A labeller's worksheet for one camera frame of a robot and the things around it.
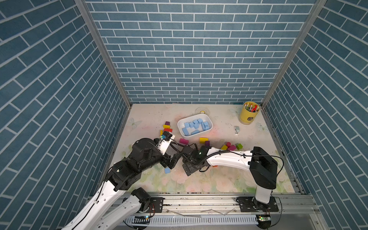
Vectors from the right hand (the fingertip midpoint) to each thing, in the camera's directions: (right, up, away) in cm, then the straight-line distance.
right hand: (192, 167), depth 84 cm
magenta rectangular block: (-6, +13, +16) cm, 21 cm away
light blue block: (+10, +24, +21) cm, 33 cm away
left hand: (-7, +15, -18) cm, 24 cm away
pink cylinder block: (+24, +11, +12) cm, 30 cm away
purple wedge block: (+11, +12, +13) cm, 20 cm away
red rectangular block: (-17, +20, +21) cm, 34 cm away
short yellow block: (-19, +23, +22) cm, 37 cm away
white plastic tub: (+2, +24, +22) cm, 32 cm away
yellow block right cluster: (+22, +9, +12) cm, 26 cm away
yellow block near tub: (+7, +14, +13) cm, 21 cm away
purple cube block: (-19, +25, +24) cm, 40 cm away
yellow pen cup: (+40, +34, +15) cm, 54 cm away
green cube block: (+32, +10, +12) cm, 36 cm away
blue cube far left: (-15, -2, +1) cm, 15 cm away
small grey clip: (+32, +21, +18) cm, 43 cm away
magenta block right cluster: (+27, +9, +12) cm, 31 cm away
